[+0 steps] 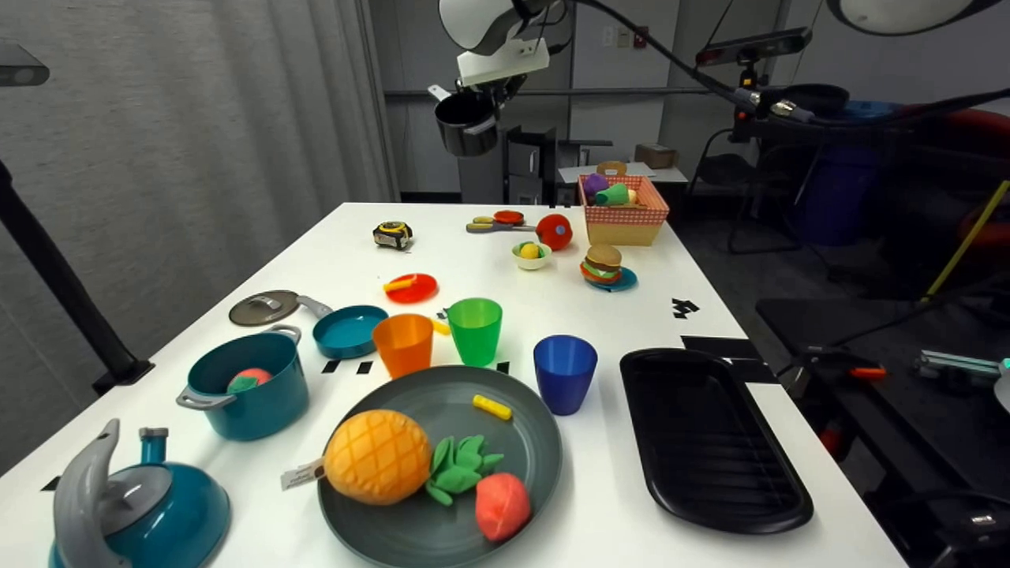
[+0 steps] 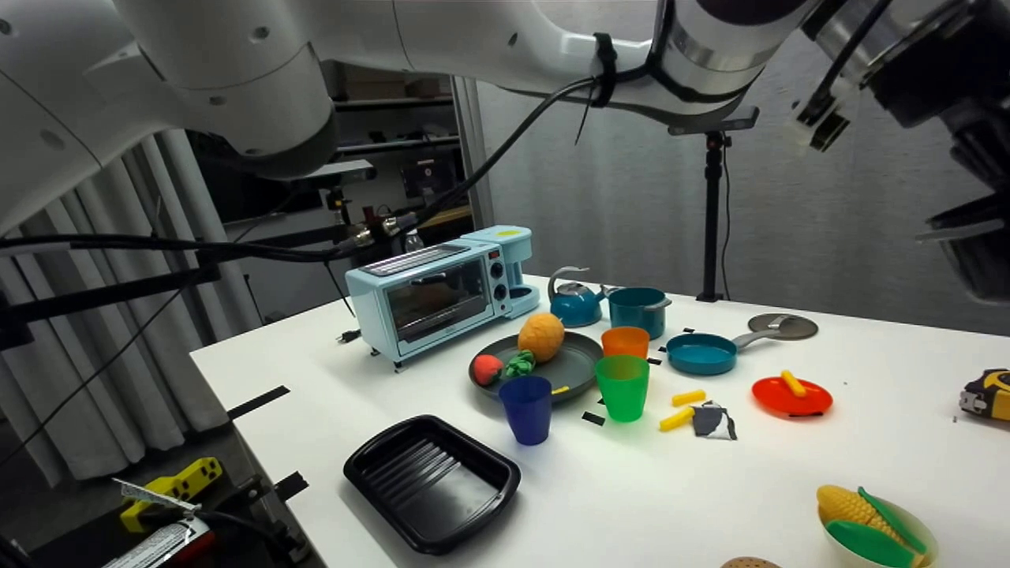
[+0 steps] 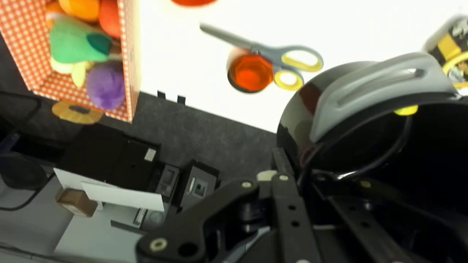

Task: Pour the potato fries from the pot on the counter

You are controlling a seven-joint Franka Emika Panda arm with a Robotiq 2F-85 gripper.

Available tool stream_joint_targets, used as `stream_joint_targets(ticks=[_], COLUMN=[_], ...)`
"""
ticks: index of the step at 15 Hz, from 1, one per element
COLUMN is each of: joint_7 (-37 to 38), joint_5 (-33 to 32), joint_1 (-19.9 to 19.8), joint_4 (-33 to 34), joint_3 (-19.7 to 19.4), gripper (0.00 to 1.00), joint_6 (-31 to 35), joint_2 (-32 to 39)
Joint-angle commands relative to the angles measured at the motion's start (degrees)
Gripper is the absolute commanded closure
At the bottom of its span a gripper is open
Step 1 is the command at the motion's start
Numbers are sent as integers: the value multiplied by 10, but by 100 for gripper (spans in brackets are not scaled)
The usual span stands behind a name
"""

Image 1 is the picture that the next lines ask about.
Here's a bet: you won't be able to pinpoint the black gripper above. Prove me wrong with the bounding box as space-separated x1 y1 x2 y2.
466 80 537 113

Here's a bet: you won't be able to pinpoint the black toy pot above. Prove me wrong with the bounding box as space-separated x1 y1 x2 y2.
423 81 505 161

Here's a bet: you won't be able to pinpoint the grey pot lid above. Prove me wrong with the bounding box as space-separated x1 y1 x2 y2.
223 286 305 332

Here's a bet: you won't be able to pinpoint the teal toy pot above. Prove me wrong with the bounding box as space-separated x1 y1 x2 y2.
174 323 316 445

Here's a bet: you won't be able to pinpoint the red grey toy utensil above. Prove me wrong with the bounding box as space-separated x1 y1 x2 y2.
464 209 530 237

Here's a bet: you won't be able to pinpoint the purple toy vegetable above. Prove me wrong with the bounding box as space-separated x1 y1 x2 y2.
582 169 616 206

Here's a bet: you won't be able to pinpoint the red toy tomato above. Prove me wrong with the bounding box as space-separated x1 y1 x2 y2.
532 212 579 254

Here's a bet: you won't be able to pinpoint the green toy vegetable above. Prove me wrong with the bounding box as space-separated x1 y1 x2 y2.
601 178 640 212

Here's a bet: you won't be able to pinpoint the small pale bowl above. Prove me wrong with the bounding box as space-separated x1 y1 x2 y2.
507 237 559 273

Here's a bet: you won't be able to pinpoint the orange toy basket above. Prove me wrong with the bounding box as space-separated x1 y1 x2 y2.
576 169 671 248

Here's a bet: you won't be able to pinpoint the toy burger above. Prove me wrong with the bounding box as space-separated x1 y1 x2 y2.
579 242 628 290

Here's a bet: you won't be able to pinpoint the orange red toy plate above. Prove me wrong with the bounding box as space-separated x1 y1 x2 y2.
378 267 442 310

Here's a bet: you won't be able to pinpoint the small teal plate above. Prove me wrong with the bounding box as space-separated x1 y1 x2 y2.
582 266 643 295

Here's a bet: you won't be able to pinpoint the green plastic cup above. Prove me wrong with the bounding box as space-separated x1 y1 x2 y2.
442 292 507 373

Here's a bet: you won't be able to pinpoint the orange plastic cup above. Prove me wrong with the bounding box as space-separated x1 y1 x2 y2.
369 310 438 383

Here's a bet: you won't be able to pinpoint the teal toy frying pan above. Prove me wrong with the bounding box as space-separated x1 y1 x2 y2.
298 292 390 361

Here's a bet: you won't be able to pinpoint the blue plastic cup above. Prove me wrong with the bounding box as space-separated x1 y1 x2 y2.
530 332 603 418

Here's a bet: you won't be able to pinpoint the grey backdrop curtain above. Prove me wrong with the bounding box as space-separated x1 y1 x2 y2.
0 0 403 477

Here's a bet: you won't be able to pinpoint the blue bin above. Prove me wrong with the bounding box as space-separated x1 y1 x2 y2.
793 99 899 248

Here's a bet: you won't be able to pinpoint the green toy leaves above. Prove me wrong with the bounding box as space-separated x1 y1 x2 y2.
423 432 507 510

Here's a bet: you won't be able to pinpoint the pink green toy fruit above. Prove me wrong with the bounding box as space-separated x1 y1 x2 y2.
223 361 274 397

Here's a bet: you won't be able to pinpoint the orange toy pineapple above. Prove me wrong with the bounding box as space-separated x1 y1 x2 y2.
318 407 435 509

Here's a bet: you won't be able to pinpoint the black ridged plastic tray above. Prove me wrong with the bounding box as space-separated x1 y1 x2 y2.
616 345 818 540

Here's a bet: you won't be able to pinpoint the red toy fruit piece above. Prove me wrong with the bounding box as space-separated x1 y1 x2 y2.
469 466 537 546

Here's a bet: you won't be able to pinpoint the dark grey round plate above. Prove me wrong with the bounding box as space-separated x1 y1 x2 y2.
314 361 564 568

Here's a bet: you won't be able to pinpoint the black tripod stand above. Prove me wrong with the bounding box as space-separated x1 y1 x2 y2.
0 155 157 395

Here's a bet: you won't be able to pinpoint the yellow stick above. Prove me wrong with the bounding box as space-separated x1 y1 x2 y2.
922 177 1010 305

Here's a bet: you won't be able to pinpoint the grey teal tool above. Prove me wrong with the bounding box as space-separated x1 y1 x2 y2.
909 346 1010 385

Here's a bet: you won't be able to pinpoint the teal toy kettle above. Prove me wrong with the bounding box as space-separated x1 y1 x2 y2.
43 415 237 568

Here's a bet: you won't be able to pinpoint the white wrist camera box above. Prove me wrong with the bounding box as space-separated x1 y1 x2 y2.
450 38 556 90

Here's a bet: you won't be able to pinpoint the black camera stand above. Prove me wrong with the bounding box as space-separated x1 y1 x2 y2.
732 60 768 144

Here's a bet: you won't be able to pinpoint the black stereo camera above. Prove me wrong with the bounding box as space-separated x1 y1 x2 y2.
0 42 53 90
694 24 818 70

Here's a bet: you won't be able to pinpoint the orange handled tool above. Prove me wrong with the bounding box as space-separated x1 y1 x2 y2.
802 345 893 388

